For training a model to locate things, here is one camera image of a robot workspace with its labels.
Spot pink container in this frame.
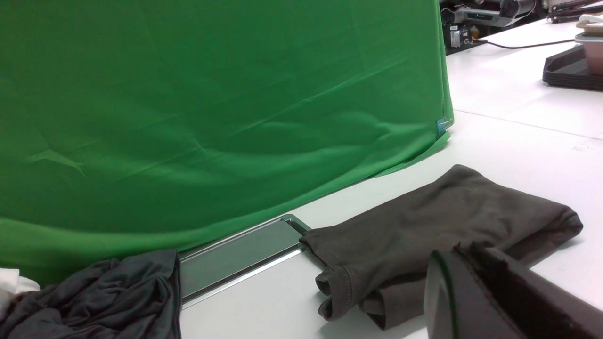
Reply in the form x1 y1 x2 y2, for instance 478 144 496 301
575 13 603 76

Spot black background cable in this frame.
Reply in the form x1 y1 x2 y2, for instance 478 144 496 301
473 39 578 50

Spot blue binder clip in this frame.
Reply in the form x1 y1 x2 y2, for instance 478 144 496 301
436 117 454 137

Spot stacked black trays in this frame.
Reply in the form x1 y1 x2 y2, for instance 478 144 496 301
542 45 603 92

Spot background equipment clutter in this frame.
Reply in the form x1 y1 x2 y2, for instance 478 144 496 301
439 0 602 55

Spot dark teal crumpled garment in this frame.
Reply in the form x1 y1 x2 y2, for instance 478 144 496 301
1 250 182 339

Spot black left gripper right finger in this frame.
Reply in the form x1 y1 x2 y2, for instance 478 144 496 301
454 244 602 339

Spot gray long-sleeved shirt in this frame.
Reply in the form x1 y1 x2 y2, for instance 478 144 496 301
300 164 584 330

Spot white crumpled garment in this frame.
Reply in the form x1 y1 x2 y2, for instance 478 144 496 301
0 268 41 320

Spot green backdrop cloth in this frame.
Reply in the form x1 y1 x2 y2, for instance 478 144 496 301
0 0 452 285

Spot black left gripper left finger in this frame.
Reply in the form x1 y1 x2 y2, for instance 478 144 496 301
424 251 523 339

